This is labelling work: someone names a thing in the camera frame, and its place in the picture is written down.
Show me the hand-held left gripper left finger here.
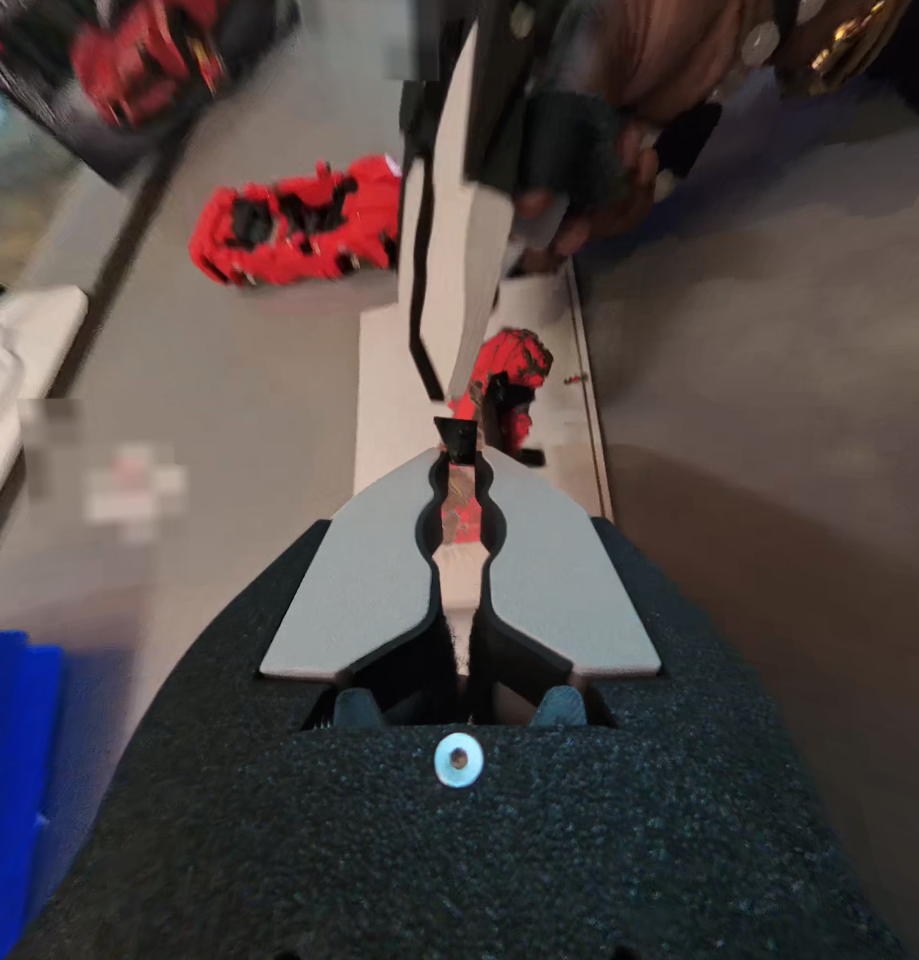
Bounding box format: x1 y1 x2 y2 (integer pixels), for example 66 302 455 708
258 448 442 684

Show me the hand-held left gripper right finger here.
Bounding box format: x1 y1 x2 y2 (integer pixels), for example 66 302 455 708
474 448 663 682

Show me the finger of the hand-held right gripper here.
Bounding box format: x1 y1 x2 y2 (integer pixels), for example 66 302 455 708
395 153 447 402
422 22 517 402

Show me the red lego car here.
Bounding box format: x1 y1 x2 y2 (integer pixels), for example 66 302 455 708
188 153 404 288

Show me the lego instruction booklet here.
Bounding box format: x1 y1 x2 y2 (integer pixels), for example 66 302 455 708
353 255 616 552

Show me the black lego arch piece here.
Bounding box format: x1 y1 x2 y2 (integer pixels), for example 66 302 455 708
478 371 548 468

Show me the black lego wedge plate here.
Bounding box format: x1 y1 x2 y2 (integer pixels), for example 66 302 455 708
432 416 481 468

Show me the lego set box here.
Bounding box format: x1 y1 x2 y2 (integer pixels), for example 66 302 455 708
0 0 305 187

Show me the person's right hand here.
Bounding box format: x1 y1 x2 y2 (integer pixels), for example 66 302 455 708
513 0 749 264

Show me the gold bangle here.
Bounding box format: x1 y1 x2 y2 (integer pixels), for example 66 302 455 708
808 0 914 76

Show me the blue plastic storage bin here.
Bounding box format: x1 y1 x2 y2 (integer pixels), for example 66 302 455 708
0 630 67 960

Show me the white stand base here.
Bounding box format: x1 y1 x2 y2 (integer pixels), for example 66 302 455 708
0 285 91 519

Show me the white bead bracelet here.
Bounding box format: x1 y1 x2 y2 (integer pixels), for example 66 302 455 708
718 0 832 99

